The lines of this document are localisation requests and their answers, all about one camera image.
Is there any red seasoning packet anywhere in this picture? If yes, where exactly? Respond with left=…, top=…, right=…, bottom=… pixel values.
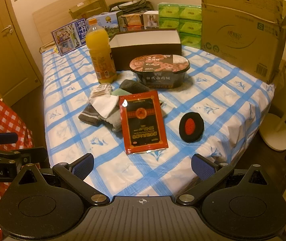
left=118, top=90, right=169, bottom=155

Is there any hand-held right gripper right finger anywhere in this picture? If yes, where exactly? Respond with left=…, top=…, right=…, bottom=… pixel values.
left=175, top=154, right=271, bottom=205

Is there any stack of green tissue packs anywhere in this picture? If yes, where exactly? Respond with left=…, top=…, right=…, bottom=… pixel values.
left=157, top=2, right=203, bottom=49

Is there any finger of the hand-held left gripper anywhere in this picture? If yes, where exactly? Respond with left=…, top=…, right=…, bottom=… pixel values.
left=0, top=147, right=49, bottom=168
left=0, top=132, right=18, bottom=146

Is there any wooden headboard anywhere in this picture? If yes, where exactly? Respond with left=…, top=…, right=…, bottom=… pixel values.
left=32, top=0, right=133, bottom=46

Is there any dark brown open box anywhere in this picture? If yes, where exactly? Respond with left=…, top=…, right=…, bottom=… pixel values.
left=109, top=29, right=182, bottom=71

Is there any brown blue knit sock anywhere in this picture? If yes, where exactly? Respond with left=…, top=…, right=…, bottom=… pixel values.
left=78, top=104, right=103, bottom=126

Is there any orange juice bottle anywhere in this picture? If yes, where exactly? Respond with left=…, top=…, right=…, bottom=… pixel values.
left=86, top=17, right=117, bottom=84

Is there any cow print milk box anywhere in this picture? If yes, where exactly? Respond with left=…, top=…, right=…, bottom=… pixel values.
left=86, top=11, right=123, bottom=34

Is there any white sock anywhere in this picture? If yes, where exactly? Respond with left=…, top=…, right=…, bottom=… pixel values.
left=90, top=96, right=118, bottom=118

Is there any clear plastic packet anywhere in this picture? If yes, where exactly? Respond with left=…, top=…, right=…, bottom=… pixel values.
left=90, top=83, right=113, bottom=97

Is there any blue cartoon print milk box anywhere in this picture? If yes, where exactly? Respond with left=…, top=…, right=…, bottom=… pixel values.
left=51, top=19, right=88, bottom=56

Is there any beige door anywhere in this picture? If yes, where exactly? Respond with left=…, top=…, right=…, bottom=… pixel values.
left=0, top=0, right=43, bottom=106

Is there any round black red knit pad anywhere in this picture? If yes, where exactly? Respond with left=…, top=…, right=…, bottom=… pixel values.
left=179, top=112, right=203, bottom=143

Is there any large open cardboard box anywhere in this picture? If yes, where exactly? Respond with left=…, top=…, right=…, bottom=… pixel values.
left=199, top=0, right=286, bottom=84

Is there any red checkered cloth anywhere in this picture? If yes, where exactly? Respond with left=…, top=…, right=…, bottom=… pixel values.
left=0, top=82, right=48, bottom=241

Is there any white photo print box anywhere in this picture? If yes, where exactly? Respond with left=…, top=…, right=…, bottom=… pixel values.
left=143, top=10, right=160, bottom=30

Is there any dark grey sock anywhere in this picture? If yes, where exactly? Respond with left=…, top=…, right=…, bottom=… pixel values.
left=119, top=79, right=150, bottom=94

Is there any small brown cardboard box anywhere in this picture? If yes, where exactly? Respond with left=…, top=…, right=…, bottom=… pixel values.
left=69, top=0, right=109, bottom=20

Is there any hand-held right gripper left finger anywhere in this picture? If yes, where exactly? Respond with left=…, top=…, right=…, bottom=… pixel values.
left=14, top=153, right=109, bottom=205

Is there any white fan stand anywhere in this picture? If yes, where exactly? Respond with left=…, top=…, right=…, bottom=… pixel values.
left=259, top=63, right=286, bottom=152

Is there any brown snack box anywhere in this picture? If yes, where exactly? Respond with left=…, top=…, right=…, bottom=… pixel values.
left=118, top=14, right=145, bottom=32

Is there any black instant noodle bowl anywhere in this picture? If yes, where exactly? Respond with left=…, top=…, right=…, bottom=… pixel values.
left=129, top=53, right=191, bottom=89

